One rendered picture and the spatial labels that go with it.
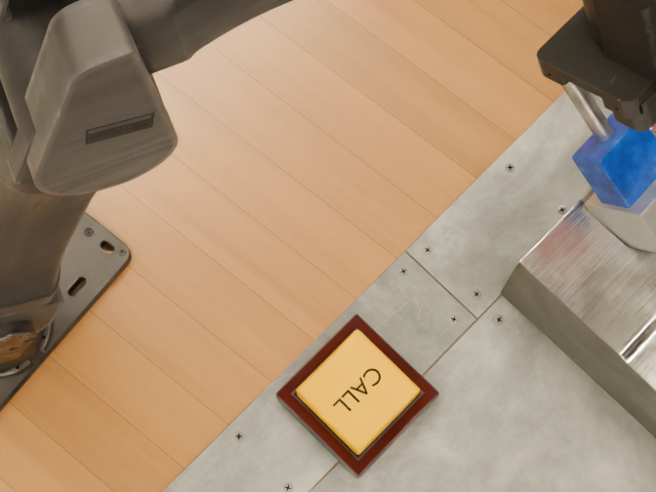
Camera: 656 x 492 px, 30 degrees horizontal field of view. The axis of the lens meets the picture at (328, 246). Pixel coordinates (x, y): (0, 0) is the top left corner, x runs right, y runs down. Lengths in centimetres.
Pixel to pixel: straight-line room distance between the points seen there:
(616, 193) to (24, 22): 40
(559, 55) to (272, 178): 32
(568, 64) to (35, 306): 33
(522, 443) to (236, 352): 21
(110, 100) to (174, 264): 42
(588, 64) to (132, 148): 24
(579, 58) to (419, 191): 29
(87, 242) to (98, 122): 41
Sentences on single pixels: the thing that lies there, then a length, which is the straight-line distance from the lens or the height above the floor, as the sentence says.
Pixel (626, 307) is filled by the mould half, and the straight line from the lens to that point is 80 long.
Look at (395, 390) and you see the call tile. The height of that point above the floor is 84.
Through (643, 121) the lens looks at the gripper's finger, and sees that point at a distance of 62.
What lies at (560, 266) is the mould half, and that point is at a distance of 80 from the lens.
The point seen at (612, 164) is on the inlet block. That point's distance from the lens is 77.
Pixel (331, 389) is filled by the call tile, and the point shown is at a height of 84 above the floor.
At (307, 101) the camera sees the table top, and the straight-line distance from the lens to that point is 92.
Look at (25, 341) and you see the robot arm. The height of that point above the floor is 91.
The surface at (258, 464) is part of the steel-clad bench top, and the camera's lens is 86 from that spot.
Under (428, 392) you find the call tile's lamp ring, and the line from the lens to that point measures 84.
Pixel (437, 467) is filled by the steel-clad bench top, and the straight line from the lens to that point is 86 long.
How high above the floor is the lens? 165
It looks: 75 degrees down
